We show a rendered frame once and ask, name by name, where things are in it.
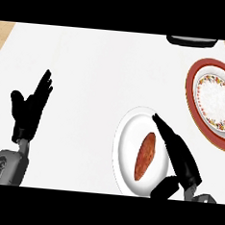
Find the orange-brown sweet potato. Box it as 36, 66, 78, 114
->
133, 130, 158, 184

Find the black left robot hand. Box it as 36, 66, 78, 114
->
6, 65, 56, 146

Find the red-rimmed floral plate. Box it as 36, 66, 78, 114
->
180, 56, 225, 152

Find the black appliance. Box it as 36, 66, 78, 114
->
164, 35, 219, 50

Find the plain white plate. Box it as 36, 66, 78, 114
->
109, 104, 175, 200

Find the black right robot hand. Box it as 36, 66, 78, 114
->
144, 112, 209, 203

